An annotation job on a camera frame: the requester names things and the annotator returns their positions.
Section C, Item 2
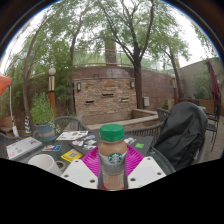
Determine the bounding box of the grey wall utility box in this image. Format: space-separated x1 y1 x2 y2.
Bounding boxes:
142 96 151 108

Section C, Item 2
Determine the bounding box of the orange patio umbrella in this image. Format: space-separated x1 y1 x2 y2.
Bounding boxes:
0 73 20 138

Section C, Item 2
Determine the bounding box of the large forked tree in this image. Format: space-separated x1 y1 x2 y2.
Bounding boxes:
93 0 188 111

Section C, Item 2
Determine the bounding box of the blue yellow striped bollard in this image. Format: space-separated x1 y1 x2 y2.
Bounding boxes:
23 115 33 135

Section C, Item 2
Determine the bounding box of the closed dark red umbrella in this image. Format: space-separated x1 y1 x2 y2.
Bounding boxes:
205 58 221 105

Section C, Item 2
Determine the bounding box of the yellow square card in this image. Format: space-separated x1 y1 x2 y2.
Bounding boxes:
60 148 84 164

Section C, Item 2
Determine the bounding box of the small colourful sticker card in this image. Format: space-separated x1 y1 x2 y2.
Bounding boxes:
41 143 63 153

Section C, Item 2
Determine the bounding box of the globe-topped wooden lamp post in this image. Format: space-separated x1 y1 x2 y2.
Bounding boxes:
47 67 58 116
171 73 180 106

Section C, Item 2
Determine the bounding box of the white sticker sheet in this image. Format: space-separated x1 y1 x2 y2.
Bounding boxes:
55 130 90 141

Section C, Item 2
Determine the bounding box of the potted green plant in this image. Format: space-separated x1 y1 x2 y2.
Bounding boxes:
29 92 58 142

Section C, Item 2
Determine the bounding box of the green-capped coffee drink bottle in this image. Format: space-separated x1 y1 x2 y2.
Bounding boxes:
97 123 129 191

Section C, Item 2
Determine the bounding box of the dark grey jacket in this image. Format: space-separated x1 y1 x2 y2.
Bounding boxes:
153 101 209 171

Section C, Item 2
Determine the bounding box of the leaning slender tree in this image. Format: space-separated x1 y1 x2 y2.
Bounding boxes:
6 9 84 134

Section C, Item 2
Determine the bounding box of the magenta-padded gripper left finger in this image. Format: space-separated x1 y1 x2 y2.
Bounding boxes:
60 146 101 190

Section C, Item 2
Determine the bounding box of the silver laptop with stickers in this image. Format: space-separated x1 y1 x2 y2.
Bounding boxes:
5 136 44 161

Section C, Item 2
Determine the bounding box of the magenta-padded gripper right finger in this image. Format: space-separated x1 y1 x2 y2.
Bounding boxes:
125 144 167 190

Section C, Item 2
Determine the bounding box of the white ceramic mug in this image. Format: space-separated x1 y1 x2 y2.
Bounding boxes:
27 153 64 177

